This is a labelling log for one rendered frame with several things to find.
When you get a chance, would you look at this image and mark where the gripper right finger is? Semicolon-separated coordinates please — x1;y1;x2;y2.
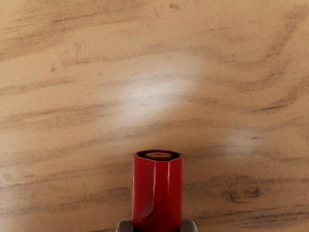
180;220;199;232

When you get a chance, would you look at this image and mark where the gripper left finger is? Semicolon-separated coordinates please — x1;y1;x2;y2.
115;220;135;232

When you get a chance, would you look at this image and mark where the red faceted pen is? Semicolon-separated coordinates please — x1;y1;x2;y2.
131;150;184;232

